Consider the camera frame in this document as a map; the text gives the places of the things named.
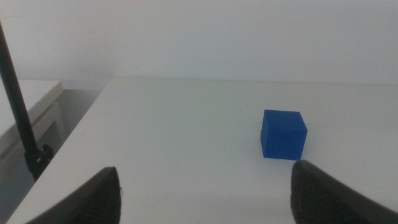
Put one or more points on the black pole clamp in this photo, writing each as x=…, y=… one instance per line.
x=38, y=161

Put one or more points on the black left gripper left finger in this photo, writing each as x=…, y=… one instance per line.
x=96, y=202

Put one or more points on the blue cube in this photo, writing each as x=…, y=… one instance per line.
x=283, y=137

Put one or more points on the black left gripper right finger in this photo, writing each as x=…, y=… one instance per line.
x=320, y=199

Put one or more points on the white side cabinet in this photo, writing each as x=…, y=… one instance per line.
x=43, y=91

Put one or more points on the black stand pole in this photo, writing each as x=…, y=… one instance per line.
x=17, y=102

